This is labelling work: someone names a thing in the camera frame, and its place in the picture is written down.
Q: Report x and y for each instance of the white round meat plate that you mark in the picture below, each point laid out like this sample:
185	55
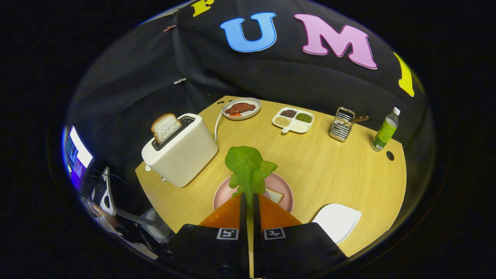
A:
251	116

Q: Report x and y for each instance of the silver clip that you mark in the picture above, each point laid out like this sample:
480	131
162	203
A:
179	80

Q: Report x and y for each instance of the white divided dish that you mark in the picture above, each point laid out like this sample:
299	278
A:
298	126

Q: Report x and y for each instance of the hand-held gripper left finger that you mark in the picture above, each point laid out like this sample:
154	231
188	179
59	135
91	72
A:
243	217

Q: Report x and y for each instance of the computer monitor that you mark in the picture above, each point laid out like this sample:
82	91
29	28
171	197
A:
77	155

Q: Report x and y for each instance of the pink round plate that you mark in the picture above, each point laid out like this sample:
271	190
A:
281	184

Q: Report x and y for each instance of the white office chair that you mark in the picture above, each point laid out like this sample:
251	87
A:
155	228

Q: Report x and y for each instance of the copper clip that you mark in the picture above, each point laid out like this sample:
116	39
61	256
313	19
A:
169	28

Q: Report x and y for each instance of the black keyboard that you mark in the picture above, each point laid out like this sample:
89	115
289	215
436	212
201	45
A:
100	190

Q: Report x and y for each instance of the pile of green beans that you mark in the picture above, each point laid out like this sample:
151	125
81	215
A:
304	117

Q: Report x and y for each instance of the white bread slice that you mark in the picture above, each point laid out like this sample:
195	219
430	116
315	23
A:
166	127
276	195

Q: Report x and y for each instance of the black backdrop cloth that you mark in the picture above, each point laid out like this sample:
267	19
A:
155	77

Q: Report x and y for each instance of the orange carrot slice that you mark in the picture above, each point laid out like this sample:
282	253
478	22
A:
235	114

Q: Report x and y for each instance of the white toaster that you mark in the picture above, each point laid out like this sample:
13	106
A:
182	155

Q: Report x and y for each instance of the white squarish plate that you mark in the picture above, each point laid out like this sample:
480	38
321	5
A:
337	223

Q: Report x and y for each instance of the pile of yellow beans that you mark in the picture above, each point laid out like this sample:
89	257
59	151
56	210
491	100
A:
282	121

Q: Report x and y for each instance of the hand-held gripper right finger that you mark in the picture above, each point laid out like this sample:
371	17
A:
256	217

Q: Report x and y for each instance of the pile of dark beans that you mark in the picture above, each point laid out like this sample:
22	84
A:
288	113

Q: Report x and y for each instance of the green lettuce leaf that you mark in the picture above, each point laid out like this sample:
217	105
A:
248	166

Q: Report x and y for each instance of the brown meat piece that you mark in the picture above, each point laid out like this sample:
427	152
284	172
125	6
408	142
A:
240	108

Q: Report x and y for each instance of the green label plastic bottle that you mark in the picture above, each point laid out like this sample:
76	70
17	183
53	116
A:
385	131

